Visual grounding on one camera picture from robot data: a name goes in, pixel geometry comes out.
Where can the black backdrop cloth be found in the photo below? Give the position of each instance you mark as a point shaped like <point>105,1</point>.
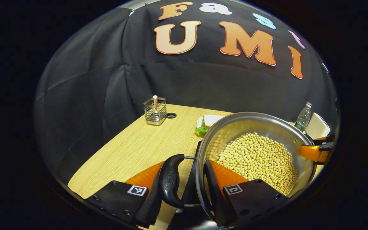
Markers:
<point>91,80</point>

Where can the pile of yellow soybeans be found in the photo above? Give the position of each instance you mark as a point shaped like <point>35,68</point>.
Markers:
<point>257,159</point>

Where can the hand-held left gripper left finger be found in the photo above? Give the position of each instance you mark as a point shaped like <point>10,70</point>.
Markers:
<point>150,207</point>

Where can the black induction cooktop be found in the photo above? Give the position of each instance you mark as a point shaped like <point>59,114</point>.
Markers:
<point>188,188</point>

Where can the sandwich with green lettuce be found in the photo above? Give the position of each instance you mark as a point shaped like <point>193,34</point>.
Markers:
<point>211,119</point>

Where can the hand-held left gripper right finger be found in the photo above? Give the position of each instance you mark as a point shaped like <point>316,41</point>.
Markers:
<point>214,198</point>

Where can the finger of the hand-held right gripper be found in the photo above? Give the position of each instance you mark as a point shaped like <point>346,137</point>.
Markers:
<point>310,152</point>

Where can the white toaster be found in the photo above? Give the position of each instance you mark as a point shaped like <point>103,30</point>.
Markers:
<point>316,127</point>

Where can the clear plastic water bottle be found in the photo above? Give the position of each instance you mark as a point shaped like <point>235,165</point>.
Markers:
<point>302,118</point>

